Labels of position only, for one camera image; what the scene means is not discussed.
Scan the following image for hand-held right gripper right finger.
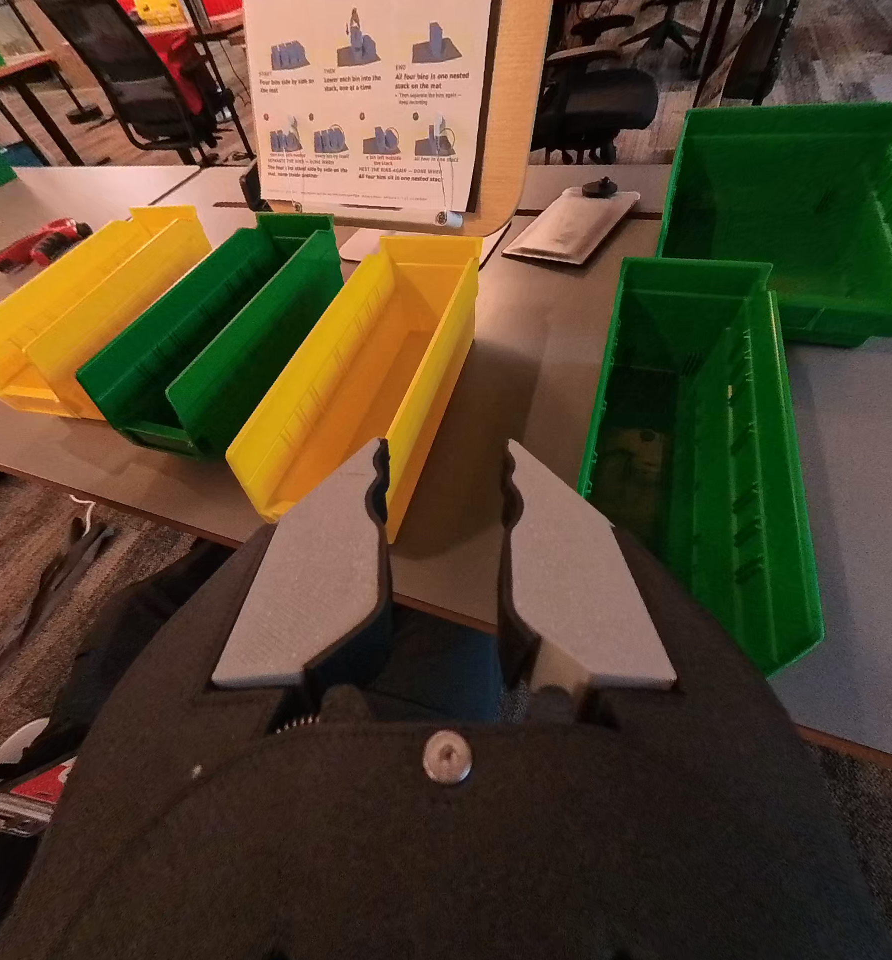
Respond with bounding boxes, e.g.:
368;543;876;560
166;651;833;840
497;438;678;704

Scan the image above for silver pouch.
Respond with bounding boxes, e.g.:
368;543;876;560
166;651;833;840
502;187;642;266

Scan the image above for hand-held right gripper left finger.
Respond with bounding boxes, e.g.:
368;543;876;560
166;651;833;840
210;437;396;699

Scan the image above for wide green plastic bin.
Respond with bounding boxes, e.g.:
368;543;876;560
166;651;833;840
656;101;892;348

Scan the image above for printed instruction sheet on stand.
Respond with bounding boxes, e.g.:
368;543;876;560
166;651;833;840
254;0;554;265

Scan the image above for black padded office chair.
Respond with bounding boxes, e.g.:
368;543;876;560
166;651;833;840
528;45;661;166

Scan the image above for black mesh office chair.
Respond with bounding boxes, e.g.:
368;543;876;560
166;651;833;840
37;0;256;166

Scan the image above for red and white package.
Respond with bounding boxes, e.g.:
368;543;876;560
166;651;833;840
0;757;80;843

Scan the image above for white instruction sheet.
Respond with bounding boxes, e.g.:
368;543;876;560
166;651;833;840
243;0;494;216

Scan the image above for dark green plastic bin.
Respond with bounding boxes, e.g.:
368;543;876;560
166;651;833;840
75;212;344;462

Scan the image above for black straps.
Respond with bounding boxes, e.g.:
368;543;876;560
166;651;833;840
0;516;117;695

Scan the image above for yellow plastic bin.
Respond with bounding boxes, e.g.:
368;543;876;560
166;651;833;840
225;234;485;545
0;204;213;421

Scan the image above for red and black tool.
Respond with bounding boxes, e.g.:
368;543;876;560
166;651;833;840
0;217;93;273

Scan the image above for black bag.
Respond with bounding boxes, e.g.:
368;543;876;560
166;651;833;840
37;536;267;759

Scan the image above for wooden table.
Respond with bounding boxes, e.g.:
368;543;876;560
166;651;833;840
0;48;87;168

